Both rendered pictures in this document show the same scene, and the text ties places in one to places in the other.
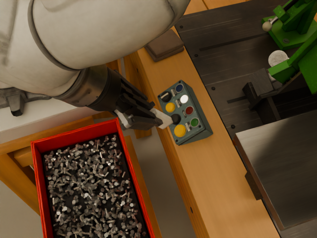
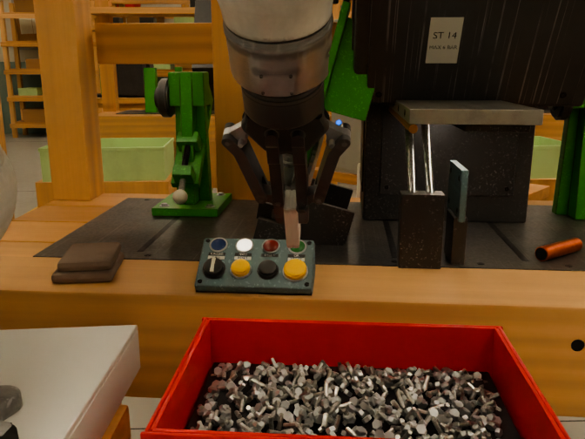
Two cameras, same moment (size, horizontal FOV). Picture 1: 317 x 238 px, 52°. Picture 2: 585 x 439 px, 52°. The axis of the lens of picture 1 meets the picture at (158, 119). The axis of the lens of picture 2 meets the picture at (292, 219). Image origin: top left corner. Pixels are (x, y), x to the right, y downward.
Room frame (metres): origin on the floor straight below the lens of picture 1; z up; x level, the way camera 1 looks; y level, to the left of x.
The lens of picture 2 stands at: (0.11, 0.62, 1.18)
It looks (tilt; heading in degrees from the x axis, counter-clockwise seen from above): 14 degrees down; 292
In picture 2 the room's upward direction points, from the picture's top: straight up
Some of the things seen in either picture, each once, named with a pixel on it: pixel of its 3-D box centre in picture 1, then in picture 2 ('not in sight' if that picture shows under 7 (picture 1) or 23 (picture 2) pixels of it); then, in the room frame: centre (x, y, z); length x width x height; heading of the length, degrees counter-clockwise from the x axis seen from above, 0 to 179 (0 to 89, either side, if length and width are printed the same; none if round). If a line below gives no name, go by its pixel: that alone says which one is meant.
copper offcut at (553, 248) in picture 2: not in sight; (559, 248); (0.07, -0.35, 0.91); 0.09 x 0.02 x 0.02; 57
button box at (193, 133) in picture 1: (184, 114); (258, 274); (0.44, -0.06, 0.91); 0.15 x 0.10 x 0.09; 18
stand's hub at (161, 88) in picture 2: not in sight; (164, 97); (0.80, -0.39, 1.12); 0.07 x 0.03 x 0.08; 108
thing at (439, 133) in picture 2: not in sight; (440, 124); (0.29, -0.57, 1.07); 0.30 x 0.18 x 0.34; 18
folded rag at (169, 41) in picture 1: (163, 44); (89, 261); (0.68, -0.01, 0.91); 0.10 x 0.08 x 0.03; 118
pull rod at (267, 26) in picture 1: (273, 21); (181, 187); (0.73, -0.33, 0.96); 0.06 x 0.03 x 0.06; 108
